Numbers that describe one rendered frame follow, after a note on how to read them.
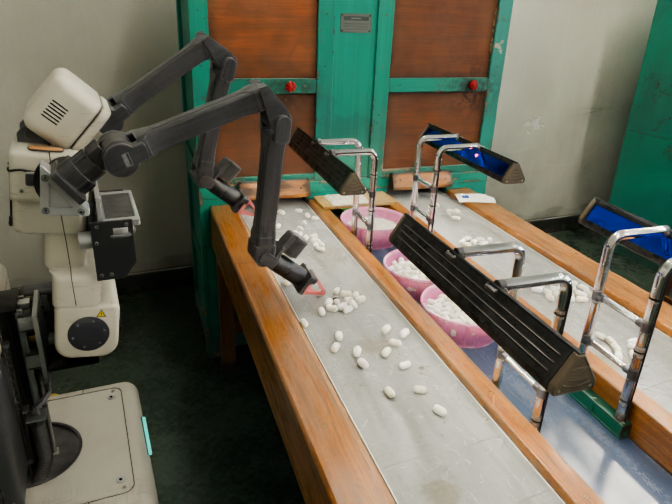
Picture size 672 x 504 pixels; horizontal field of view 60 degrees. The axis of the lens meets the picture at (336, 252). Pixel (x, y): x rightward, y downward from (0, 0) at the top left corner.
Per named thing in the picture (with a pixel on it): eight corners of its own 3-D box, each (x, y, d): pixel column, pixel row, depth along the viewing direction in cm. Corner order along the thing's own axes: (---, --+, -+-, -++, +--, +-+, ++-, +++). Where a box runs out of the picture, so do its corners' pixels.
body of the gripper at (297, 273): (307, 264, 176) (289, 252, 172) (316, 279, 167) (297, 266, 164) (293, 281, 177) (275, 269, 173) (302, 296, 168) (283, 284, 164)
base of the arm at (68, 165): (50, 162, 132) (49, 177, 122) (78, 140, 133) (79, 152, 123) (79, 189, 137) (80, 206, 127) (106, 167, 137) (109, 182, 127)
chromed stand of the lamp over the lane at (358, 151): (323, 276, 205) (328, 151, 187) (307, 253, 222) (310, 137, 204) (373, 270, 211) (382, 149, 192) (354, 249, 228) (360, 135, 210)
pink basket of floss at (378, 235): (388, 258, 221) (390, 235, 217) (327, 243, 232) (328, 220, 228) (414, 236, 243) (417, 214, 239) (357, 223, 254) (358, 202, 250)
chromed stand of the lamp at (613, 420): (618, 440, 134) (671, 264, 116) (561, 388, 151) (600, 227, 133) (681, 424, 139) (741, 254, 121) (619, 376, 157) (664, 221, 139)
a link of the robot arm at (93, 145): (78, 151, 131) (81, 160, 127) (114, 123, 131) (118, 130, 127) (108, 179, 137) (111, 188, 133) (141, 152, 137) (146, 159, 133)
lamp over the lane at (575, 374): (552, 398, 88) (561, 358, 85) (387, 241, 141) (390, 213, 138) (595, 389, 90) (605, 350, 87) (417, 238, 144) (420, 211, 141)
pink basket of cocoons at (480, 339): (443, 361, 160) (448, 331, 156) (403, 314, 183) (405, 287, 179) (526, 347, 168) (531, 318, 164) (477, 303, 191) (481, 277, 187)
